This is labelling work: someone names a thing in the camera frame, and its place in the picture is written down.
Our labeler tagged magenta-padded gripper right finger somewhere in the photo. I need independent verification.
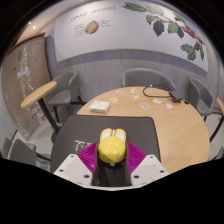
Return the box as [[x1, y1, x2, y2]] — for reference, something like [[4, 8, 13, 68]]
[[123, 139, 170, 187]]

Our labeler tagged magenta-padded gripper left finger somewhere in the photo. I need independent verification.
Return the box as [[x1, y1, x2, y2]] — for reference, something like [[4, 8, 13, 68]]
[[53, 141, 102, 188]]

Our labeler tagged small white box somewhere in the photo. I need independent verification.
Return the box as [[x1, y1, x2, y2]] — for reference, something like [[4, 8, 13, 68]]
[[88, 100, 111, 114]]

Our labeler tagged black flat hub device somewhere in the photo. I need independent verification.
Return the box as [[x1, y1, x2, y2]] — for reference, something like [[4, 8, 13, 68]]
[[169, 90, 185, 103]]

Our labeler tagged black mouse pad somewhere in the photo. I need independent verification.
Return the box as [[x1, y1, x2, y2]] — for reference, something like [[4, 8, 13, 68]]
[[49, 114, 162, 173]]

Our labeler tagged black cable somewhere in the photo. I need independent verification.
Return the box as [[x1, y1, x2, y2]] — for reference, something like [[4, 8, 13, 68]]
[[142, 84, 178, 99]]

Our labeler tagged round wooden side table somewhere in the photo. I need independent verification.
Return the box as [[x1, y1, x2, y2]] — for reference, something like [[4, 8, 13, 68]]
[[20, 81, 63, 134], [209, 98, 224, 143]]

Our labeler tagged brown wall board with writing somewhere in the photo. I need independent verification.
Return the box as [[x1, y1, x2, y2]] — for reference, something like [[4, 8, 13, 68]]
[[0, 34, 51, 141]]

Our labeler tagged grey upholstered chair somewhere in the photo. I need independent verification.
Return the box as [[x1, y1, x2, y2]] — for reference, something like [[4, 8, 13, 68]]
[[46, 70, 84, 116], [121, 67, 177, 92], [185, 77, 215, 118], [0, 136, 38, 166]]

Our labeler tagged yellow computer mouse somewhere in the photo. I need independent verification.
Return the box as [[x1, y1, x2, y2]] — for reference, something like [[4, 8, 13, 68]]
[[97, 127, 128, 167]]

